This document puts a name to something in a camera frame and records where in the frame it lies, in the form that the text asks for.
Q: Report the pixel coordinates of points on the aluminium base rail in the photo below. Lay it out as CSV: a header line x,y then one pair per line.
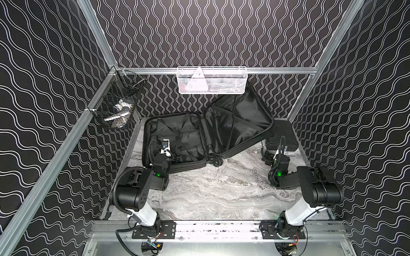
x,y
248,231

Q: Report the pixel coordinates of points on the black plastic tool case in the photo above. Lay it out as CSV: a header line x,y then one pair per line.
x,y
283,128

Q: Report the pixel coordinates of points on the clear plastic wall bin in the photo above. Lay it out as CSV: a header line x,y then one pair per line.
x,y
221,80

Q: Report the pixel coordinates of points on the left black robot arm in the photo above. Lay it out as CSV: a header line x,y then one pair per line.
x,y
130,191

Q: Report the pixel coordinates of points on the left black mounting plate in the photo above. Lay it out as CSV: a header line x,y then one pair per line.
x,y
155,230

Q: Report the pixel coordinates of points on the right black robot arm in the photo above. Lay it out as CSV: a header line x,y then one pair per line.
x,y
319,190

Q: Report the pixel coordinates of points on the black mounting plate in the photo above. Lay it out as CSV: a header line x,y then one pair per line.
x,y
155,230
277,230

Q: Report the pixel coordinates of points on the silver items in basket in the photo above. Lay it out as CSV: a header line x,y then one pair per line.
x,y
122,112

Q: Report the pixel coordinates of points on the white triangle label card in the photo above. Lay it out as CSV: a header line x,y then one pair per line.
x,y
197,83

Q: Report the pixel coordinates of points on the black wire mesh basket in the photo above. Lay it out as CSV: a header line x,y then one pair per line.
x,y
123,85

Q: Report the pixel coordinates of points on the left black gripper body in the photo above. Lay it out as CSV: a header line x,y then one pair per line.
x,y
168,157

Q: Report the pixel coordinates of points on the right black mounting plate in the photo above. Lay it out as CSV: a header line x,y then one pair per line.
x,y
277,230

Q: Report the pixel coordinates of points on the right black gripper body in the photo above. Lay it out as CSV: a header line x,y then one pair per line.
x,y
269,161

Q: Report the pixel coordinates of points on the black ribbed hard-shell suitcase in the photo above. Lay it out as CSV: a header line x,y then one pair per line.
x,y
228,125

